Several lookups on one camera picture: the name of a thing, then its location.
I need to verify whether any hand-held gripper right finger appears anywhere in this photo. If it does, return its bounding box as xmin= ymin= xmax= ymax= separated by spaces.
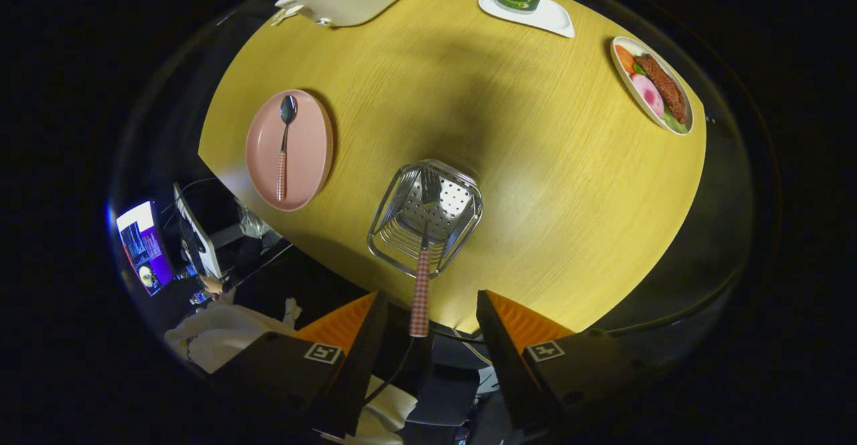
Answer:
xmin=476 ymin=290 xmax=660 ymax=436

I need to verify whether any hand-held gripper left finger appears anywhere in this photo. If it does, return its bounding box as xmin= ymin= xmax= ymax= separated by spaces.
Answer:
xmin=204 ymin=290 xmax=389 ymax=440

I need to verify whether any fork with checked handle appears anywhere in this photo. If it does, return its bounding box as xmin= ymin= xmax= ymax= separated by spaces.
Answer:
xmin=409 ymin=169 xmax=444 ymax=338

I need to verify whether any spoon with checked handle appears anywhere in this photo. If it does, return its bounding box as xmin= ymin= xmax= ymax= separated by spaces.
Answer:
xmin=277 ymin=94 xmax=299 ymax=203

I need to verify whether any white cloth garment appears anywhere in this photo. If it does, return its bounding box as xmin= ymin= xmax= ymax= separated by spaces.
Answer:
xmin=164 ymin=301 xmax=302 ymax=373

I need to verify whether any clear plastic bag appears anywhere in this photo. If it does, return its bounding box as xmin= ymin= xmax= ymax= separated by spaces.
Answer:
xmin=238 ymin=203 xmax=283 ymax=240

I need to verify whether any perforated metal basket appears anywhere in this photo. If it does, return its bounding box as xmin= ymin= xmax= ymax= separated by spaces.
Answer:
xmin=366 ymin=159 xmax=484 ymax=279

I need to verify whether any white framed screen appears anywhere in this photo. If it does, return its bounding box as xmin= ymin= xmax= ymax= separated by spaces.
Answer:
xmin=173 ymin=184 xmax=223 ymax=280

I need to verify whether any pink plate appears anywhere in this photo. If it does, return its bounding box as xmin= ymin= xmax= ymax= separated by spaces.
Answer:
xmin=245 ymin=89 xmax=334 ymax=212

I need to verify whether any lit computer monitor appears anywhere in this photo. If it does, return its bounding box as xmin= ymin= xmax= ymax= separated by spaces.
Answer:
xmin=115 ymin=200 xmax=176 ymax=296

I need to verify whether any white plate of food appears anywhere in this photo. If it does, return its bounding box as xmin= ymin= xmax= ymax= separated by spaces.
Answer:
xmin=610 ymin=35 xmax=694 ymax=137

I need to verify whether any white coaster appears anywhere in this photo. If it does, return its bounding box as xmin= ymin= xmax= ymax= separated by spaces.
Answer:
xmin=478 ymin=0 xmax=576 ymax=38

